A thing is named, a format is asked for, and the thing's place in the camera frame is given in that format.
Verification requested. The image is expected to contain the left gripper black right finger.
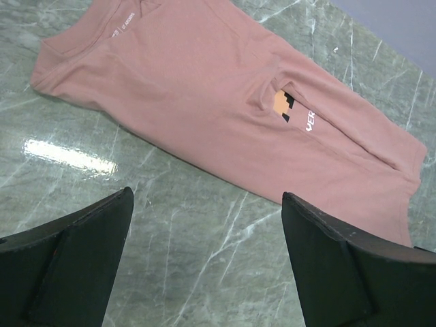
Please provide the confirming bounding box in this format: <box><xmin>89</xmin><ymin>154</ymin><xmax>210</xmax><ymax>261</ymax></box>
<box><xmin>281</xmin><ymin>193</ymin><xmax>435</xmax><ymax>327</ymax></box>

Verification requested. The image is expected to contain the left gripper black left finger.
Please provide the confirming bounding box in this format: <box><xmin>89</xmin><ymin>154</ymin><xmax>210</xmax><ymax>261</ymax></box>
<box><xmin>1</xmin><ymin>187</ymin><xmax>134</xmax><ymax>326</ymax></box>

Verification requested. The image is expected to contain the pink t-shirt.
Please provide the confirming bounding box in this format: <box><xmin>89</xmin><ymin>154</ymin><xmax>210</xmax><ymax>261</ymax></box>
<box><xmin>31</xmin><ymin>1</ymin><xmax>426</xmax><ymax>246</ymax></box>

